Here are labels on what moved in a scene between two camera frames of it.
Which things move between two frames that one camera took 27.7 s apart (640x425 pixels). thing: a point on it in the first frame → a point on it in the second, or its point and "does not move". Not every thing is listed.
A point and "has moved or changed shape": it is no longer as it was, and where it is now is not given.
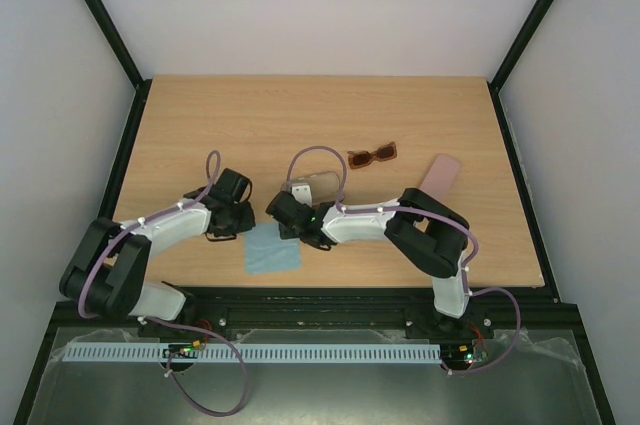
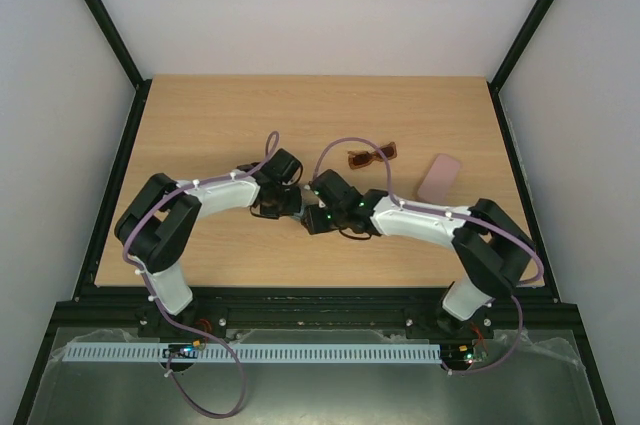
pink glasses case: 440,176 does not move
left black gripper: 248,225 → 293,207
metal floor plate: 481,379 does not move
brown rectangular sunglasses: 359,159 does not move
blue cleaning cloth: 266,251 has moved or changed shape
